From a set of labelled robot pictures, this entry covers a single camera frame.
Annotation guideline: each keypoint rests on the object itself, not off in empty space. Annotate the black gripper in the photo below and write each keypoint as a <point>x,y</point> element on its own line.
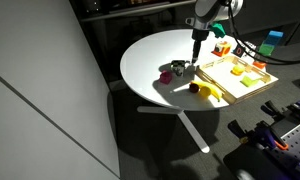
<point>200,35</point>

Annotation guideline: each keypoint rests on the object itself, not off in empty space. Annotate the wooden tray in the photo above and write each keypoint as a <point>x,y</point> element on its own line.
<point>230,88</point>

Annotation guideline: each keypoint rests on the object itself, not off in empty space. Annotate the orange block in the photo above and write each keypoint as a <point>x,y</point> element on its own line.
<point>259,64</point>

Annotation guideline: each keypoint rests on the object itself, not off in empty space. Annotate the green toy block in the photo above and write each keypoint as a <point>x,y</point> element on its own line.
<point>266,49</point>

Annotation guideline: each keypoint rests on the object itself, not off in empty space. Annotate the blue toy block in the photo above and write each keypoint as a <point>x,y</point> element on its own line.
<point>275,36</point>

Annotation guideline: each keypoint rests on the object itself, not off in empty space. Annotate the orange white cube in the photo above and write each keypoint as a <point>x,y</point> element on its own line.
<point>221,48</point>

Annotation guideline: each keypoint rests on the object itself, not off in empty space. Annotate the dark red plum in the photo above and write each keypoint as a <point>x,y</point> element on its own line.
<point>194,88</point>

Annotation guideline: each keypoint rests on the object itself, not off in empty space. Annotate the pink cube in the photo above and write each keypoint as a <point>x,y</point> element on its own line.
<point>165,77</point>

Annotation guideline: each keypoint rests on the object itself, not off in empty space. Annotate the yellow lemon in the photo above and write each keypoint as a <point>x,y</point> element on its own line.
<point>205,91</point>

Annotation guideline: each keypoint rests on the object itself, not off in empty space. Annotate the yellow banana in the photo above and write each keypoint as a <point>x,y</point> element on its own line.
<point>214,88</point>

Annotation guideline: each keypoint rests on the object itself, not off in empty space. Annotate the yellow orange ball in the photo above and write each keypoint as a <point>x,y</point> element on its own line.
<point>238,69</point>

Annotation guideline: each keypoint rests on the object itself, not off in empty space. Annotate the dark shelf unit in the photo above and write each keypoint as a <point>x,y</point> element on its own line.
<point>133,10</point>

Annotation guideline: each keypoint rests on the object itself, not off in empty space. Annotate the white table base legs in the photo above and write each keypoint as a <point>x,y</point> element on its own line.
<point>190,128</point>

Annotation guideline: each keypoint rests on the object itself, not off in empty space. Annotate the purple black bar clamp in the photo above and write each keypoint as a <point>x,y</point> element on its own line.
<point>283,111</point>
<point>256,135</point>

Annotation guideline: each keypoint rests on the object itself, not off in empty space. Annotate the black cart top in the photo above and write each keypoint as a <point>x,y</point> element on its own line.
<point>246,163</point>

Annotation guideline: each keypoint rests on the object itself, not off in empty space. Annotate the black perforated breadboard plate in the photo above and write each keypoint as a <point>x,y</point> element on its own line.
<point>296,140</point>

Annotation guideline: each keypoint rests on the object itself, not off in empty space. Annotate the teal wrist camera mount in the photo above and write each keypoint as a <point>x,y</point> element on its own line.
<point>218,29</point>

